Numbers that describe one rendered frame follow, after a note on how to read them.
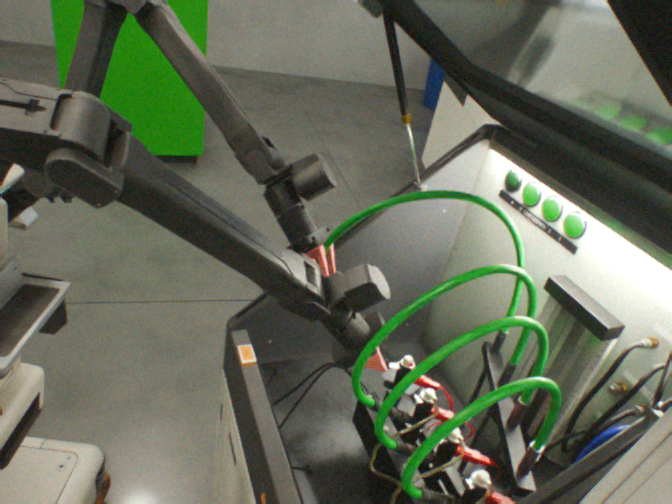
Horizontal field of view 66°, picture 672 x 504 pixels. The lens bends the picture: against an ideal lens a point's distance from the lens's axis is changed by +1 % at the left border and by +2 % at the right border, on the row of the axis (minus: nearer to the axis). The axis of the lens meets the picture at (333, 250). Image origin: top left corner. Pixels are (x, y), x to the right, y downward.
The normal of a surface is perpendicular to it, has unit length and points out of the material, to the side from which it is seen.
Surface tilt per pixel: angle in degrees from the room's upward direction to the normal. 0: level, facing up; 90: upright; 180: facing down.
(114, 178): 44
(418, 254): 90
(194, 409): 0
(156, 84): 90
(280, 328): 90
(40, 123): 17
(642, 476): 76
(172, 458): 0
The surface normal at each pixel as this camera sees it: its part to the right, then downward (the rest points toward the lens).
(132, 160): 0.81, -0.46
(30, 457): 0.17, -0.84
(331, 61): 0.24, 0.55
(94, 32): -0.21, 0.16
